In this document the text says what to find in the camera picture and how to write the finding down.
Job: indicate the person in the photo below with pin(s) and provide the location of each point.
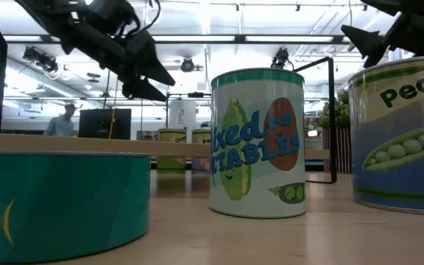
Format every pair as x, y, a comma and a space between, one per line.
61, 125

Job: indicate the carrots tin can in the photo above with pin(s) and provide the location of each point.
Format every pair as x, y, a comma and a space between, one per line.
170, 135

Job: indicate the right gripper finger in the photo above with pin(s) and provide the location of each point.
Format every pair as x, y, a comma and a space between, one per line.
374, 55
366, 40

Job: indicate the mixed vegetables tin can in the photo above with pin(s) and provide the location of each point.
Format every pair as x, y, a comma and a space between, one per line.
256, 147

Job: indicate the peas tin can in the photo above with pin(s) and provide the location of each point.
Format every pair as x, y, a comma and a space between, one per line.
201, 136
399, 147

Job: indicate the teal tuna can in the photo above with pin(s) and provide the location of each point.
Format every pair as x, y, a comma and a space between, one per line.
68, 202

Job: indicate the potted plant ribbed pot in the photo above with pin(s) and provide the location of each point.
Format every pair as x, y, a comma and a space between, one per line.
335, 110

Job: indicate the black overhead camera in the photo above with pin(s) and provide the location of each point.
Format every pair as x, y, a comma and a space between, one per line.
280, 57

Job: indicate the white cylindrical column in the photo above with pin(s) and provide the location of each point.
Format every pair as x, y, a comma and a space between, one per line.
182, 114

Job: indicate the black monitor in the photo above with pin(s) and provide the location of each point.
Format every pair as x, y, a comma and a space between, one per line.
105, 123

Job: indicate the black aluminium rig frame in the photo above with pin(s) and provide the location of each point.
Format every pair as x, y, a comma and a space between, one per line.
197, 38

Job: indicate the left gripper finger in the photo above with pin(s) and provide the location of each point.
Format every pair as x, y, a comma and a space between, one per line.
138, 90
145, 59

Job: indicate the black ceiling device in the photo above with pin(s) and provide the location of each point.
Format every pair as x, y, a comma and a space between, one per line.
41, 59

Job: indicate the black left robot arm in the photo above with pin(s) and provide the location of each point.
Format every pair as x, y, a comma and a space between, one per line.
101, 16

